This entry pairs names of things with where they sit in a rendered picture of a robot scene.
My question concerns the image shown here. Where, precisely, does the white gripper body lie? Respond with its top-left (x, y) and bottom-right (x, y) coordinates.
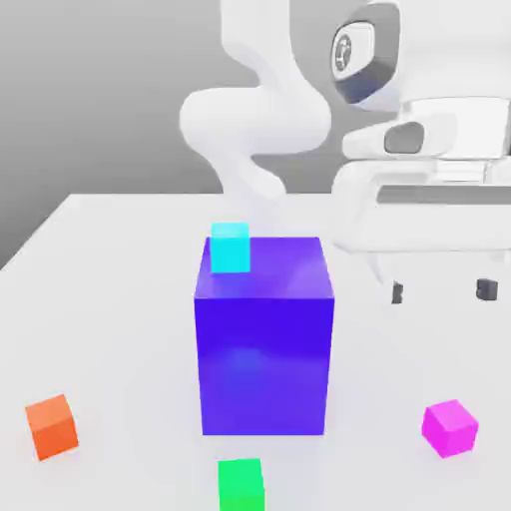
top-left (329, 159), bottom-right (511, 256)

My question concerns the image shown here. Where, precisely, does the small cyan cube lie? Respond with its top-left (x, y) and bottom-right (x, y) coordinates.
top-left (210, 222), bottom-right (252, 275)

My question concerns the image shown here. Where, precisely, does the small magenta cube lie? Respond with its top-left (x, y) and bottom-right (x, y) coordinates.
top-left (420, 398), bottom-right (480, 460)

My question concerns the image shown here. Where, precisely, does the small green cube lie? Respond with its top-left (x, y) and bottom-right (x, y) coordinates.
top-left (217, 457), bottom-right (266, 511)

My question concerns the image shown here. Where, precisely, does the small orange cube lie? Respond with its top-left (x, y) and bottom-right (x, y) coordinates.
top-left (24, 393), bottom-right (80, 463)

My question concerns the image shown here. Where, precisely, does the large blue box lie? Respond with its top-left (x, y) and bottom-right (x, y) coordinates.
top-left (193, 236), bottom-right (335, 437)

